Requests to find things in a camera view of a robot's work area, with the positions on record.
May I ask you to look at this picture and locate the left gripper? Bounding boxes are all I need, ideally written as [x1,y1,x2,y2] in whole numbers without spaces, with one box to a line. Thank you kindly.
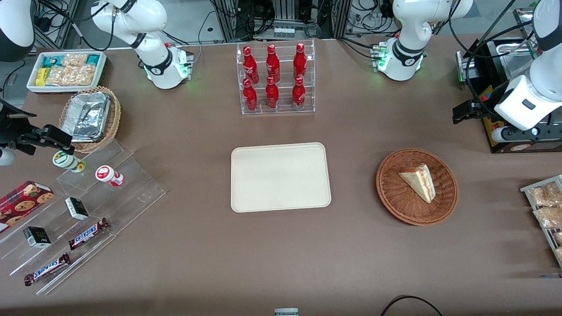
[452,75,562,131]

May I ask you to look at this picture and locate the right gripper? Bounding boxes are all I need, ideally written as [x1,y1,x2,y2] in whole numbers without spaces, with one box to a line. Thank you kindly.
[0,99,73,155]

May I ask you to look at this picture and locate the triangular sandwich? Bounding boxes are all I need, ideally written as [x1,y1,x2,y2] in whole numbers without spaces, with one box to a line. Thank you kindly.
[398,164,436,204]

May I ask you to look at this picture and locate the light wicker basket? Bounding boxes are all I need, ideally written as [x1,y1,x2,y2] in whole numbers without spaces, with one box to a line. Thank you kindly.
[58,86,122,154]

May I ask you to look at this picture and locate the tray of packaged snacks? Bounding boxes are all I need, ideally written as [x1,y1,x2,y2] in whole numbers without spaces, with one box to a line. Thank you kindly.
[520,175,562,268]

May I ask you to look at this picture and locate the round brown wicker basket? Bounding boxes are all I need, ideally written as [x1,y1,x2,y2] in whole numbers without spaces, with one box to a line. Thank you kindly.
[376,148,459,226]

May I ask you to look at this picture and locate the cream plastic tray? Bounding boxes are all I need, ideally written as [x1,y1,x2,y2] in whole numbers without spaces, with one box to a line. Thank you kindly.
[231,142,332,213]

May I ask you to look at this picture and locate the green white yogurt cup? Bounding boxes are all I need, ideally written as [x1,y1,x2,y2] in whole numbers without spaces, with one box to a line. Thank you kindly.
[53,150,86,173]

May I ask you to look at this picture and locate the stacked foil containers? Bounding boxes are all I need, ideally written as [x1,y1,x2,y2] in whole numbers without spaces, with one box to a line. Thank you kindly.
[61,91,111,142]

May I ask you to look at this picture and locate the white rectangular snack bin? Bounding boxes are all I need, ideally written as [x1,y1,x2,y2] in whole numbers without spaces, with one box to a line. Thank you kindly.
[26,51,107,94]

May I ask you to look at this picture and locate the red cookie box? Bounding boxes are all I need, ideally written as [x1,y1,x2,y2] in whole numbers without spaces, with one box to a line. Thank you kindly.
[0,180,55,233]

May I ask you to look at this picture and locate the steel warmer pan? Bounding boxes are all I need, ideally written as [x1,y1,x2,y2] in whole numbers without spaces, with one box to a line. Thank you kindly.
[486,39,534,80]

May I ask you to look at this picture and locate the clear cracker bag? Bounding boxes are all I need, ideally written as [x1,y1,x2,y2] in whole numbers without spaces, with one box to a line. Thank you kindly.
[61,54,90,67]
[46,65,97,86]

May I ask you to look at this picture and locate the red white yogurt cup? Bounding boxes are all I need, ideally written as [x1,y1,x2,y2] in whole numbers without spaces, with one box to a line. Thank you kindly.
[95,165,124,187]

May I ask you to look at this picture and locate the small black carton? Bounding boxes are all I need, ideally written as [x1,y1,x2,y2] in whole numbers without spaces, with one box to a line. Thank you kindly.
[23,226,52,248]
[65,197,90,220]

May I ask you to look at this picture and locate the black food warmer appliance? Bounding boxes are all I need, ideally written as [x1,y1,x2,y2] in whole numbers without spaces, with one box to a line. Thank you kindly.
[456,37,562,153]

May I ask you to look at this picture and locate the clear acrylic step display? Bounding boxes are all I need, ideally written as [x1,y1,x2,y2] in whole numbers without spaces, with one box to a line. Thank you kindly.
[0,139,166,295]

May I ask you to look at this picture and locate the Snickers bar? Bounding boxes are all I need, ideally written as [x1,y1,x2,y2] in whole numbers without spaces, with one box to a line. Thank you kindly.
[24,253,71,286]
[68,218,110,251]

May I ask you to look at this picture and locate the red cola bottle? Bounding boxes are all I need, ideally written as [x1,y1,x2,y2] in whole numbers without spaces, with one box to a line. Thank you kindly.
[243,78,258,111]
[242,46,259,85]
[293,43,307,81]
[265,76,280,109]
[266,44,281,83]
[292,76,306,110]

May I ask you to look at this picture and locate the clear acrylic bottle rack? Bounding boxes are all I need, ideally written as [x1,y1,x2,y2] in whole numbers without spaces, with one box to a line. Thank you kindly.
[236,39,316,115]

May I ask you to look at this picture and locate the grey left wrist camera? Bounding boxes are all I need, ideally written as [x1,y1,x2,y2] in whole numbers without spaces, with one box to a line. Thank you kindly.
[491,126,555,143]

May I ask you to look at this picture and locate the black looped cable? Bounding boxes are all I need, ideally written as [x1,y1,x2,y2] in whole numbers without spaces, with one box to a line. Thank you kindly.
[380,295,444,316]

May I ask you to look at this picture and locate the aluminium profile frame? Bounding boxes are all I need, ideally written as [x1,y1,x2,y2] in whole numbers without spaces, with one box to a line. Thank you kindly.
[210,0,352,42]

